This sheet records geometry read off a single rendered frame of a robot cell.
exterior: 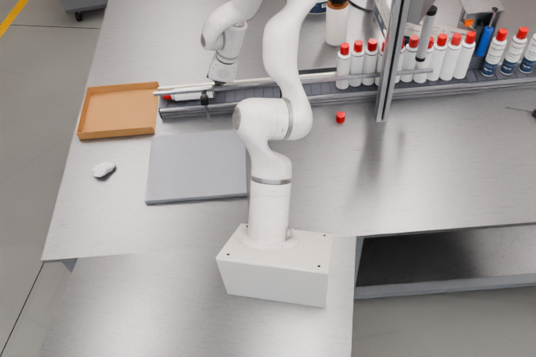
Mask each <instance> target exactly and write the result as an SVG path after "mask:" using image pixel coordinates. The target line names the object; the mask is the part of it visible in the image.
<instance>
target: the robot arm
mask: <svg viewBox="0 0 536 357"><path fill-rule="evenodd" d="M262 1H263V0H231V1H229V2H227V3H225V4H223V5H221V6H220V7H219V8H217V9H216V10H214V11H213V12H212V13H211V14H210V16H209V17H208V19H207V20H206V22H205V25H204V27H203V30H202V33H201V37H200V42H201V46H202V47H203V48H204V49H205V50H215V55H214V56H213V58H212V60H211V63H210V66H209V72H208V73H207V78H209V79H211V80H213V81H214V82H215V84H214V87H216V86H223V85H224V84H225V83H232V82H234V80H235V75H236V71H237V67H238V55H239V52H240V49H241V47H242V42H243V39H244V37H245V33H246V29H247V23H246V20H249V19H251V18H252V17H253V16H254V15H256V13H257V12H258V9H259V7H260V5H261V4H262ZM318 1H319V0H286V5H285V7H284V8H283V9H282V10H281V11H280V12H278V13H277V14H276V15H274V16H273V17H272V18H271V19H270V20H269V21H268V22H267V23H266V26H265V29H264V33H263V43H262V59H263V64H264V67H265V70H266V72H267V74H268V75H269V76H270V77H271V78H272V79H273V80H274V81H275V82H276V83H277V84H278V85H279V87H280V89H281V90H282V98H281V99H278V98H248V99H245V100H242V101H241V102H240V103H238V105H237V106H236V108H235V110H234V113H233V118H232V124H233V126H234V130H235V131H236V133H237V135H238V137H239V138H240V139H241V140H242V142H243V143H244V145H245V146H246V148H247V150H248V151H249V153H250V158H251V181H250V207H249V221H248V227H246V228H244V229H241V230H239V231H238V232H237V233H236V241H237V242H238V243H240V244H241V245H244V246H246V247H248V248H251V249H257V250H263V251H282V250H287V249H292V248H293V247H295V246H296V245H298V242H299V237H298V235H297V234H296V233H294V229H293V228H292V229H290V228H289V226H288V225H289V214H290V192H291V182H292V163H291V161H290V159H289V158H287V157H286V156H284V155H282V154H280V153H277V152H276V151H273V150H271V149H270V147H269V145H268V140H296V139H301V138H303V137H305V136H306V135H308V133H309V131H310V130H311V127H312V124H313V113H312V109H311V107H310V104H309V101H308V98H307V96H306V94H305V91H304V89H303V87H302V83H301V81H300V77H299V74H298V42H299V33H300V28H301V25H302V22H303V20H304V19H305V16H306V15H307V14H308V13H309V12H310V10H311V9H312V8H313V7H314V6H315V5H316V3H317V2H318Z"/></svg>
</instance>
